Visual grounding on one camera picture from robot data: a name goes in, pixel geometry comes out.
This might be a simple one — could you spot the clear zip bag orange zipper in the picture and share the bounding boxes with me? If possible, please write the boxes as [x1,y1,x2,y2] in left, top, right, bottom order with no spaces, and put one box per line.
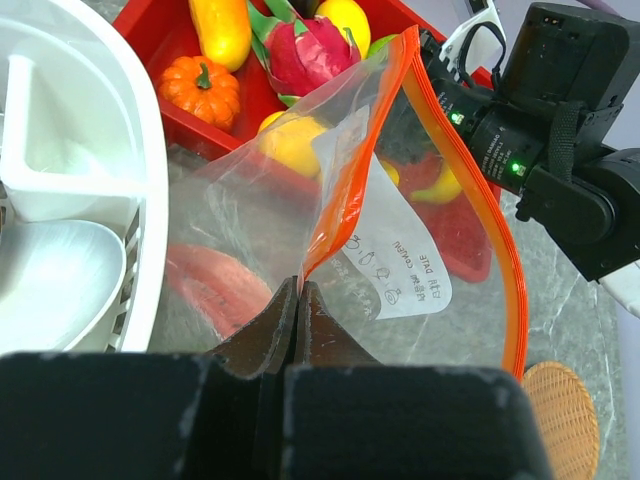
[165,27,528,376]

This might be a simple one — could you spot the pink dragon fruit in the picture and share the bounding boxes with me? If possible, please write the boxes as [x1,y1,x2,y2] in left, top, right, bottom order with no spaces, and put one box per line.
[247,1,361,107]

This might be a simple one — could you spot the yellow banana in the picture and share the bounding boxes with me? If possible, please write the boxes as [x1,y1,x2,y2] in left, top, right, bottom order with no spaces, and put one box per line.
[409,163,462,205]

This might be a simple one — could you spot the round woven bamboo coaster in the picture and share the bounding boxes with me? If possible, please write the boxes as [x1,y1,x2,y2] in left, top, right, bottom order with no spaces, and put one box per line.
[522,361,600,479]

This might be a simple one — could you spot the green yellow guava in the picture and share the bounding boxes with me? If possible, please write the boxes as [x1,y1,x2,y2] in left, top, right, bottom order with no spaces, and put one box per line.
[367,34,397,58]

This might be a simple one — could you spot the red plastic tray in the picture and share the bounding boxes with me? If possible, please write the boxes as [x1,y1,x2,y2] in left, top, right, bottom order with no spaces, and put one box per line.
[114,0,492,283]

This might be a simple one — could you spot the yellow lemon back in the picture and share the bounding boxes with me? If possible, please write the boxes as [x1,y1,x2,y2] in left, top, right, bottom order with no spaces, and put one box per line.
[315,0,371,58]

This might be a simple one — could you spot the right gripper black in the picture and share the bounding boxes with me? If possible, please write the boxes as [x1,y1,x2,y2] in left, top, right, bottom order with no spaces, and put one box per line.
[420,2,628,193]

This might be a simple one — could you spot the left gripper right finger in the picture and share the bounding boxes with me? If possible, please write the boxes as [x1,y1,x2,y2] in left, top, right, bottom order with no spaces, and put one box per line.
[294,281,380,373]

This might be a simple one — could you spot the dark purple mangosteen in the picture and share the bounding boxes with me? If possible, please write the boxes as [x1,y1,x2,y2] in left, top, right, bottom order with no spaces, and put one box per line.
[291,0,321,18]

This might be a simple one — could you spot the yellow orange mango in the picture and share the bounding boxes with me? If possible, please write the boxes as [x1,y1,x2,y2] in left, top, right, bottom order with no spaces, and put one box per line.
[188,0,252,72]

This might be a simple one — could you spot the small orange pumpkin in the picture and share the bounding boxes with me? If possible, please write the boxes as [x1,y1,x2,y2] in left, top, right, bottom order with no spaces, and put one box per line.
[158,56,241,133]

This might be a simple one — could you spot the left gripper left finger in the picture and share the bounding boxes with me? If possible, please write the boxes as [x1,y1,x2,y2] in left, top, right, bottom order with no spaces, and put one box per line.
[206,277,298,383]

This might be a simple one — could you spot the white plastic basket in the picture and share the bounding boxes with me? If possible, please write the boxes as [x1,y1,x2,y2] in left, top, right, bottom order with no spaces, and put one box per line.
[1,1,168,353]

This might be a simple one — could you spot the yellow fruit front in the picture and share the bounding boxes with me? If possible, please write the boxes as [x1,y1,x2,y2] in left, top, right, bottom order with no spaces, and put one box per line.
[258,111,327,178]

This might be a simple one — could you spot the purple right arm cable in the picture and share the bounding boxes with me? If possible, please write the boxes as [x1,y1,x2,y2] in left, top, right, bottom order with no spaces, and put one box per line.
[574,0,626,16]

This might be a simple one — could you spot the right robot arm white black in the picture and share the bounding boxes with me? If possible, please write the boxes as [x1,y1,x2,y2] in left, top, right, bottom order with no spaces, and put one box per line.
[420,2,639,314]

